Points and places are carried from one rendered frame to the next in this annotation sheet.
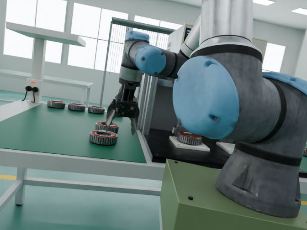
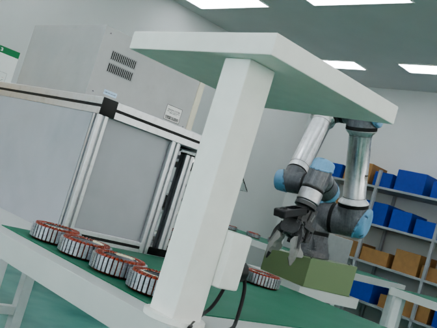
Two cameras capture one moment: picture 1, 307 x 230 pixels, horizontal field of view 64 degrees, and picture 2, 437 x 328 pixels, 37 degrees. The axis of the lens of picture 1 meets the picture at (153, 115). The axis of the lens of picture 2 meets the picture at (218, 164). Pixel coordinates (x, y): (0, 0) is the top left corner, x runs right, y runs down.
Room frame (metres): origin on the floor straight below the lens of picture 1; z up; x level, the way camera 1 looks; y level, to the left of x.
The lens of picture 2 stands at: (2.19, 1.68, 0.94)
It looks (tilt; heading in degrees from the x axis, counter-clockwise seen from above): 3 degrees up; 237
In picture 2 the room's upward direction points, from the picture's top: 17 degrees clockwise
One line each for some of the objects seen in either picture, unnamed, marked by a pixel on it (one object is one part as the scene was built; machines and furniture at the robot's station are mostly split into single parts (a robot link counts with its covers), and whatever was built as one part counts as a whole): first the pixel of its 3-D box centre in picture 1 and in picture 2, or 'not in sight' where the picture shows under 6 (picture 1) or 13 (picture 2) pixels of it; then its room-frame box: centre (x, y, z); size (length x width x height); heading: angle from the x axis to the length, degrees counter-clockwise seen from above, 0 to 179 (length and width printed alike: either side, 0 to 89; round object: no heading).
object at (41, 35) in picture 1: (47, 70); (229, 187); (1.52, 0.69, 0.98); 0.37 x 0.35 x 0.46; 100
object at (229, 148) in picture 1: (237, 148); not in sight; (1.13, -0.42, 0.78); 0.15 x 0.15 x 0.01; 10
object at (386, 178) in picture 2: not in sight; (390, 183); (-4.52, -4.48, 1.88); 0.42 x 0.28 x 0.20; 10
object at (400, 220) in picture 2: not in sight; (408, 223); (-4.59, -4.07, 1.41); 0.42 x 0.28 x 0.26; 11
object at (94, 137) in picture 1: (103, 137); (261, 278); (0.98, 0.19, 0.77); 0.11 x 0.11 x 0.04
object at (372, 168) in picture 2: not in sight; (365, 174); (-4.45, -4.92, 1.93); 0.42 x 0.40 x 0.29; 102
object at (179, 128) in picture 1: (181, 131); not in sight; (1.23, -0.15, 0.80); 0.07 x 0.05 x 0.06; 100
